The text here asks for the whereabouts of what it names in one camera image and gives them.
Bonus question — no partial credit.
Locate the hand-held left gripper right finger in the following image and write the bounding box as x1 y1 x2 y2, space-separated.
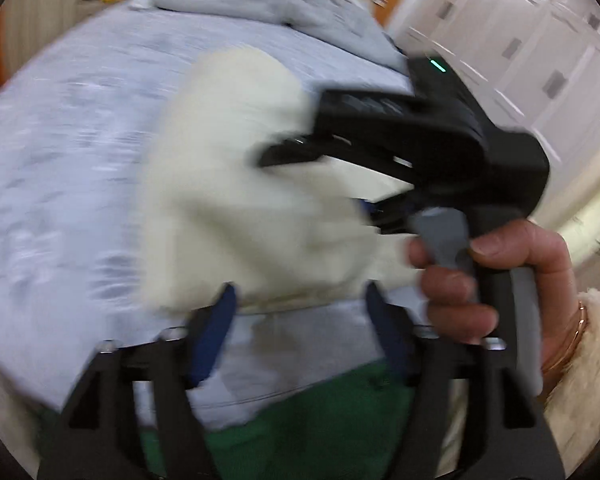
365 280 566 480

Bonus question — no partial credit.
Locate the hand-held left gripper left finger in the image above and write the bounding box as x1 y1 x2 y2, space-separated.
37 282 238 480

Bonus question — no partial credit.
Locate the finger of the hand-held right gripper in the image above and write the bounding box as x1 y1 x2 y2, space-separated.
360 199 416 233
256 132 331 168

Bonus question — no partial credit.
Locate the cream knit cardigan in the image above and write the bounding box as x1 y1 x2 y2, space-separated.
135 46 431 313

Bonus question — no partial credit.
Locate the person's right forearm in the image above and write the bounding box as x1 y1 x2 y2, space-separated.
537 287 600 471

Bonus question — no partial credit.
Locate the person's right hand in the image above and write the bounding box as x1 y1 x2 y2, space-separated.
407 219 587 361

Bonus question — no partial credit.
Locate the green cloth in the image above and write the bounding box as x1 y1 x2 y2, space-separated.
40 360 421 480

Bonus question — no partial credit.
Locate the white wardrobe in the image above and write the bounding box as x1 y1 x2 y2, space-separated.
387 0 600 241

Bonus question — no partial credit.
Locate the grey duvet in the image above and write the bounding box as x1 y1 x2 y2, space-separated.
130 0 396 61

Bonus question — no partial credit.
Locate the bed with butterfly sheet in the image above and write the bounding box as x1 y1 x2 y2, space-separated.
0 0 421 431

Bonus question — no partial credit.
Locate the pale curtain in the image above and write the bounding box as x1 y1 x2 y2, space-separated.
0 0 96 76

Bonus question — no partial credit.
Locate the gold bracelet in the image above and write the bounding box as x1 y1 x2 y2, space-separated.
540 300 588 376

